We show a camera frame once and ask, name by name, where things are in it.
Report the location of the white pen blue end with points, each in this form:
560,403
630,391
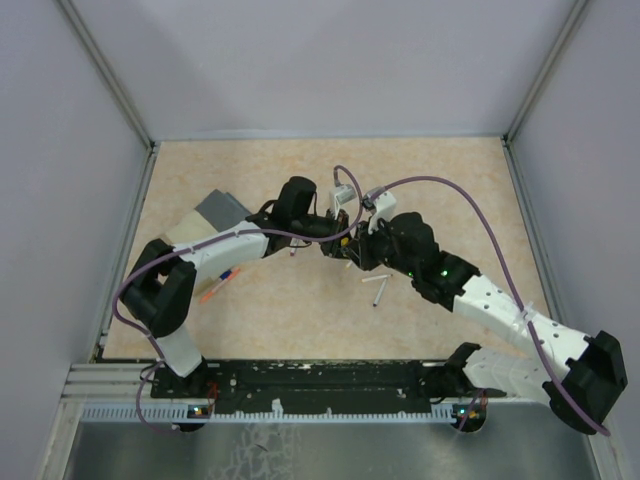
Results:
380,293

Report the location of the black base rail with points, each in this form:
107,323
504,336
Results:
317,387

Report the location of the white pen yellow end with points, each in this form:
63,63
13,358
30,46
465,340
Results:
346,255

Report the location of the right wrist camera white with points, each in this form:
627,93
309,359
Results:
381,205

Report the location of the aluminium frame rail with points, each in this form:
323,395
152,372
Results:
103,381

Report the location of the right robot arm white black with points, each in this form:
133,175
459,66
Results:
579,376

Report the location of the folded grey beige cloth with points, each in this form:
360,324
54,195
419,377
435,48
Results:
217,212

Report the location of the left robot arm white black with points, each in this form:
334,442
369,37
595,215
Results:
158,291

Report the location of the orange pen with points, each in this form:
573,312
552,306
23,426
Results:
218,285

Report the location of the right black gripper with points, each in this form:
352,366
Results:
360,245

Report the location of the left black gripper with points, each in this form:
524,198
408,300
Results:
341,224

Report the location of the white pen dark tip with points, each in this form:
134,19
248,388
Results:
381,277

